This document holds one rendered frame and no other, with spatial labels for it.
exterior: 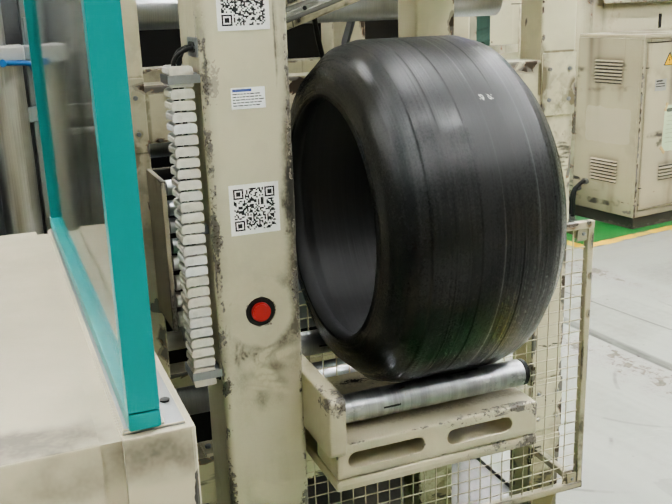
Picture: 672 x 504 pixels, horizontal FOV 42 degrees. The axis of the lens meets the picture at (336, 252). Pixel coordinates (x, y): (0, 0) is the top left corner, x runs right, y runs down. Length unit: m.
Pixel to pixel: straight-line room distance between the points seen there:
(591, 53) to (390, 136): 5.00
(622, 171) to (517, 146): 4.80
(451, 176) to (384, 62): 0.21
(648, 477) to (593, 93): 3.58
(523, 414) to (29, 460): 1.07
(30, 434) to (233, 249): 0.77
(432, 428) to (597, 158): 4.88
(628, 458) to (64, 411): 2.72
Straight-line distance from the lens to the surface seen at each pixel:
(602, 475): 3.05
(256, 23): 1.25
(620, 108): 6.02
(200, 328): 1.32
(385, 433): 1.38
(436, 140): 1.21
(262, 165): 1.27
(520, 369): 1.48
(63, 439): 0.54
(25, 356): 0.67
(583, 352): 2.21
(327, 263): 1.68
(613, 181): 6.10
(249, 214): 1.28
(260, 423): 1.39
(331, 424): 1.30
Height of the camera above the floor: 1.51
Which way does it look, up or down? 16 degrees down
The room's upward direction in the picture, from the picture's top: 2 degrees counter-clockwise
